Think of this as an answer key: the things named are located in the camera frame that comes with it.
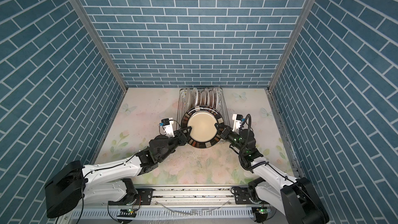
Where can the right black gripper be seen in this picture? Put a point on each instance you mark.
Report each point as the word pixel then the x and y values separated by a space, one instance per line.
pixel 226 134

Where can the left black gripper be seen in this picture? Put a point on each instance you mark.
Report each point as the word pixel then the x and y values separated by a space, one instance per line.
pixel 182 139

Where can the dark patterned rim plate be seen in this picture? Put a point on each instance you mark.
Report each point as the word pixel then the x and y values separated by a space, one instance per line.
pixel 202 120

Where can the plain grey white plate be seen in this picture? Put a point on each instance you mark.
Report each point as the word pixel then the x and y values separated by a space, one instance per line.
pixel 188 99

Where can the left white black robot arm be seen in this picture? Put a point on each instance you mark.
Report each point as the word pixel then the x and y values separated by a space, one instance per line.
pixel 108 182

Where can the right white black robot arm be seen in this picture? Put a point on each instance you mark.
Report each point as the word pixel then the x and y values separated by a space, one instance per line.
pixel 296 198

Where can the patterned brown white plate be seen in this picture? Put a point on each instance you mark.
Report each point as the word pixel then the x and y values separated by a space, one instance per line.
pixel 213 97

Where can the red rim white plate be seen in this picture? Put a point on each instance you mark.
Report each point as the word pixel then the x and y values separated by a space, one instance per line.
pixel 201 97

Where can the strawberry print blue rim plate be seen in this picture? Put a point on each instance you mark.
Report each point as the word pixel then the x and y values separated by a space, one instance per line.
pixel 194 97

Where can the left green circuit board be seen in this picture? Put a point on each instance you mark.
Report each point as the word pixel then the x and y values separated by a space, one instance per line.
pixel 127 213

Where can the green circuit board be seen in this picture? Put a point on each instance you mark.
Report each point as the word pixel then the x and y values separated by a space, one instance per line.
pixel 261 212
pixel 127 213

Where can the right green circuit board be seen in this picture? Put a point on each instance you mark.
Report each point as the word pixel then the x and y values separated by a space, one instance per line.
pixel 261 212

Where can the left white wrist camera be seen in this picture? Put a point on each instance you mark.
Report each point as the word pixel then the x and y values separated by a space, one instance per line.
pixel 167 126

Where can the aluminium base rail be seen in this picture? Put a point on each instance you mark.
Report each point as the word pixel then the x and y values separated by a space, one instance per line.
pixel 172 204

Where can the silver wire dish rack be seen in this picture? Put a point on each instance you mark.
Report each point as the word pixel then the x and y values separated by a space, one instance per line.
pixel 221 105

